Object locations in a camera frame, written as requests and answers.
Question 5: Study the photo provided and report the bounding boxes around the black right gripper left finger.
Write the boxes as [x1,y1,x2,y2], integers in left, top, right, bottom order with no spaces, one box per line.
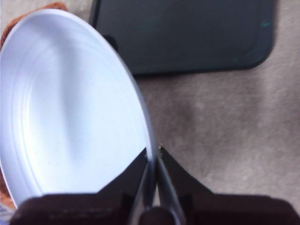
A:
[10,147,148,225]

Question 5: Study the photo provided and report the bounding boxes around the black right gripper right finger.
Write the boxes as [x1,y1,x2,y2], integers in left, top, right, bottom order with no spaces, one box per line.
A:
[157,146,300,225]

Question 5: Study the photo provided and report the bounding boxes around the brown wicker basket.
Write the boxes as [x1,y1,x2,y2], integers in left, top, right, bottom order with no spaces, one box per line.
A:
[0,1,69,209]

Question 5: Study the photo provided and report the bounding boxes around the black rectangular tray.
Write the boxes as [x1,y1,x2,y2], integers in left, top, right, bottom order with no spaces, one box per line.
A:
[89,0,275,75]

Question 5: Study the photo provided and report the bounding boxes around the blue round plate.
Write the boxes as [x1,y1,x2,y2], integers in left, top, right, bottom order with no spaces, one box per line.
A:
[0,8,157,211]

